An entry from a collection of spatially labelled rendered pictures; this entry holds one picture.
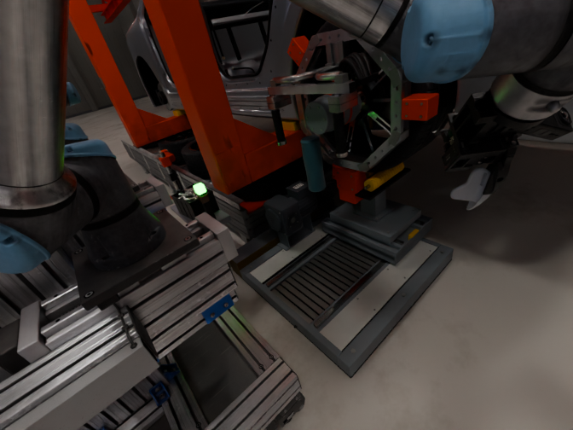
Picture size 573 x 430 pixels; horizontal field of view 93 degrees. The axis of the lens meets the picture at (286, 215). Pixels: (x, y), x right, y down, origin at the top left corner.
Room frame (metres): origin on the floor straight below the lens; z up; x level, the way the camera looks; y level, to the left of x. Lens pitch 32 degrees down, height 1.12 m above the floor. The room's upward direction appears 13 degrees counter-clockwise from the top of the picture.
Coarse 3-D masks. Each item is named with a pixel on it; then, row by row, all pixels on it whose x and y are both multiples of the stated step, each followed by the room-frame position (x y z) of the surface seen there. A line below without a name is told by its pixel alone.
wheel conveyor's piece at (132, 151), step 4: (124, 144) 4.21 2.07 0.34; (128, 144) 3.91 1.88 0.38; (128, 148) 4.07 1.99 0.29; (132, 148) 3.80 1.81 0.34; (136, 148) 3.49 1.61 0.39; (144, 148) 3.95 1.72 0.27; (148, 148) 3.89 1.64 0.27; (152, 148) 3.84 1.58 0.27; (156, 148) 3.79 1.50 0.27; (128, 152) 4.22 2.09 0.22; (132, 152) 3.88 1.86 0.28; (136, 152) 3.58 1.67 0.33; (152, 152) 3.67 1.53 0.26; (156, 152) 3.62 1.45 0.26; (132, 156) 4.05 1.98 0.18; (136, 156) 3.73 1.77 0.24; (140, 156) 3.51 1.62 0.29; (136, 160) 3.89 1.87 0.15; (140, 160) 3.65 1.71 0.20; (140, 164) 3.77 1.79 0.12; (144, 164) 3.49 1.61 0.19; (144, 168) 3.66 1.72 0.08; (148, 172) 3.67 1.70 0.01
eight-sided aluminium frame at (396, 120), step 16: (336, 32) 1.14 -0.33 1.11; (320, 48) 1.26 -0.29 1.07; (368, 48) 1.03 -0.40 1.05; (304, 64) 1.30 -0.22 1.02; (384, 64) 0.98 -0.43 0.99; (400, 64) 0.98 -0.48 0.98; (304, 80) 1.36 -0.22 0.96; (400, 80) 0.93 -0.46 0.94; (304, 96) 1.39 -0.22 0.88; (400, 96) 0.93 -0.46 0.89; (304, 112) 1.35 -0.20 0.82; (400, 112) 0.93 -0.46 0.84; (304, 128) 1.35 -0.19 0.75; (400, 128) 0.93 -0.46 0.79; (384, 144) 0.98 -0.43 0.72; (336, 160) 1.20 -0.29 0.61; (352, 160) 1.12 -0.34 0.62; (368, 160) 1.04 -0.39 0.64
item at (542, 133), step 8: (560, 112) 0.34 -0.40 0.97; (544, 120) 0.32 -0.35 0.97; (552, 120) 0.33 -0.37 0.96; (560, 120) 0.34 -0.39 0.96; (568, 120) 0.34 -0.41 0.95; (536, 128) 0.32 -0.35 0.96; (544, 128) 0.32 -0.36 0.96; (552, 128) 0.32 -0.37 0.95; (560, 128) 0.33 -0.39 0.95; (568, 128) 0.33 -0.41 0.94; (536, 136) 0.34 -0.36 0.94; (544, 136) 0.34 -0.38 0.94; (552, 136) 0.34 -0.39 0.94; (560, 136) 0.34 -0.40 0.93
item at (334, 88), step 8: (272, 88) 1.20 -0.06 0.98; (280, 88) 1.16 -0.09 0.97; (288, 88) 1.11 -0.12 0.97; (296, 88) 1.08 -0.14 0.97; (304, 88) 1.04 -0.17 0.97; (312, 88) 1.01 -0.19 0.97; (320, 88) 0.98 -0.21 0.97; (328, 88) 0.94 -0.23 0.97; (336, 88) 0.92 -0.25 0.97; (344, 88) 0.89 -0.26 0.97; (352, 88) 0.88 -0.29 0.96
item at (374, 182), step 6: (402, 162) 1.17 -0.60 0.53; (396, 168) 1.14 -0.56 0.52; (402, 168) 1.16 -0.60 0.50; (378, 174) 1.09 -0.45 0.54; (384, 174) 1.09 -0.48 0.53; (390, 174) 1.10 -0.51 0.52; (366, 180) 1.07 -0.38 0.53; (372, 180) 1.05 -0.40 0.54; (378, 180) 1.06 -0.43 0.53; (384, 180) 1.07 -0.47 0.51; (366, 186) 1.05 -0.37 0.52; (372, 186) 1.04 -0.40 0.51; (378, 186) 1.06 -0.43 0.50
